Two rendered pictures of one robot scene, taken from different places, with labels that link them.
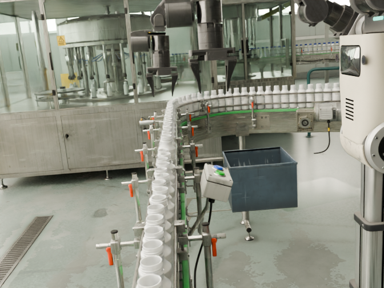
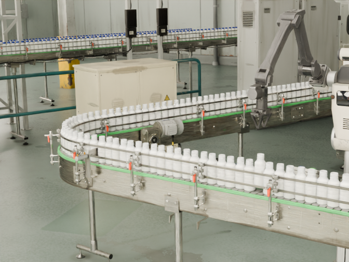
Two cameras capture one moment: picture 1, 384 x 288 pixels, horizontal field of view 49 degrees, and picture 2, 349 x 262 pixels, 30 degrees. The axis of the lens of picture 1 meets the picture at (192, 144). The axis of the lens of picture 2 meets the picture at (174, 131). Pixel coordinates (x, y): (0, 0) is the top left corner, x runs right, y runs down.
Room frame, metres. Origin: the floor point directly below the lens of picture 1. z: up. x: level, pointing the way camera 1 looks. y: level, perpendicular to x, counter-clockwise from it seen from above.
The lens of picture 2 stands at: (-0.20, 2.92, 2.04)
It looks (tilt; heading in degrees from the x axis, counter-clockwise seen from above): 12 degrees down; 308
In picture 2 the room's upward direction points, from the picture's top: 1 degrees counter-clockwise
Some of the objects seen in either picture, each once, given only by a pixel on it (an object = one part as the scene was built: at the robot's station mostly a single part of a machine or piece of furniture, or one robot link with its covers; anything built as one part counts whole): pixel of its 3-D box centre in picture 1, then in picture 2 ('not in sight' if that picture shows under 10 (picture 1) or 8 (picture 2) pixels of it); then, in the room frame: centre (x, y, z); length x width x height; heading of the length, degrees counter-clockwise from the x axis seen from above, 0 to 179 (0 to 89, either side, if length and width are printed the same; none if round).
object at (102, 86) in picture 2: not in sight; (126, 111); (5.07, -2.89, 0.59); 1.10 x 0.62 x 1.18; 73
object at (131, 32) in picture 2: not in sight; (130, 24); (6.21, -4.29, 1.55); 0.17 x 0.15 x 0.42; 73
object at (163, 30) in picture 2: not in sight; (161, 22); (6.05, -4.81, 1.55); 0.17 x 0.15 x 0.42; 73
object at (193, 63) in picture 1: (204, 72); not in sight; (0.99, -0.04, 1.44); 0.07 x 0.07 x 0.09; 1
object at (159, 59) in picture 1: (161, 61); (261, 104); (1.45, 0.08, 1.46); 0.10 x 0.07 x 0.07; 91
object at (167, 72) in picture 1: (167, 82); (263, 118); (1.45, 0.07, 1.38); 0.07 x 0.07 x 0.09; 1
